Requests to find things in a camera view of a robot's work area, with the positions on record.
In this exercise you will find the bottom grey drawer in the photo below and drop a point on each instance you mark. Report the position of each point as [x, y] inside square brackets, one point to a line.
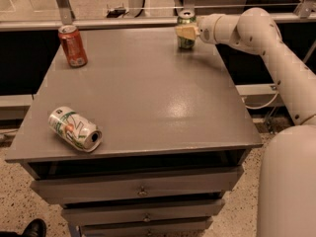
[148, 229]

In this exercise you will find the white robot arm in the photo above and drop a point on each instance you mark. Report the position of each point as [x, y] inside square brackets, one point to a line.
[287, 185]

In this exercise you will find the metal railing frame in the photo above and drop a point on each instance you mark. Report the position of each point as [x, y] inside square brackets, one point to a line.
[28, 15]

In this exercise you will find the middle grey drawer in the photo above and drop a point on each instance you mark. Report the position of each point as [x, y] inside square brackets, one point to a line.
[145, 212]

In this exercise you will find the top grey drawer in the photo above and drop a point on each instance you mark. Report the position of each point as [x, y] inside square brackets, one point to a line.
[138, 185]

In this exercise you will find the orange soda can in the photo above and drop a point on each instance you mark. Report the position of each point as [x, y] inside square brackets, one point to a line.
[72, 45]

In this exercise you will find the grey drawer cabinet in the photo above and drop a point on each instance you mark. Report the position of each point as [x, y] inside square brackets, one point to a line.
[159, 109]

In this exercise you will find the green soda can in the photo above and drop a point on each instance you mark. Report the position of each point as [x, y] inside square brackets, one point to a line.
[186, 16]

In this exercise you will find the white 7up can lying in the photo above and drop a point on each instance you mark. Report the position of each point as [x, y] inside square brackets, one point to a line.
[74, 129]

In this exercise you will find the black shoe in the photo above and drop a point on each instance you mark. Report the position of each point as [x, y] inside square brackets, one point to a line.
[36, 228]

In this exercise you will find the grey drawer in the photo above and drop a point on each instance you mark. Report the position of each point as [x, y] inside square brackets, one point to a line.
[145, 212]
[138, 185]
[148, 229]

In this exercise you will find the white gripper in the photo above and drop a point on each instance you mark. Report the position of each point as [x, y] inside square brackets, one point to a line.
[206, 30]

